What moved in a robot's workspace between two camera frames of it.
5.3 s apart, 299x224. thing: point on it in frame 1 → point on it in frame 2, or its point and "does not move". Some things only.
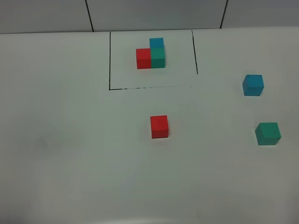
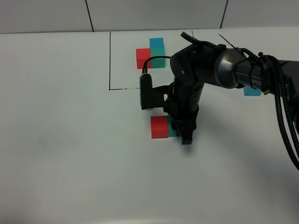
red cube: [159, 126] does not move
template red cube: [143, 58] does not move
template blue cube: [156, 43] does not move
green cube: [267, 133] → [171, 133]
